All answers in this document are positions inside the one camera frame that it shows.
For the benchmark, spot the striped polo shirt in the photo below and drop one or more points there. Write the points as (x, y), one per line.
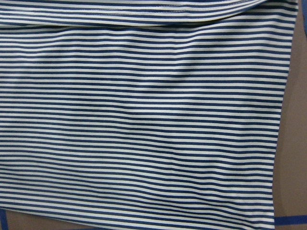
(143, 114)

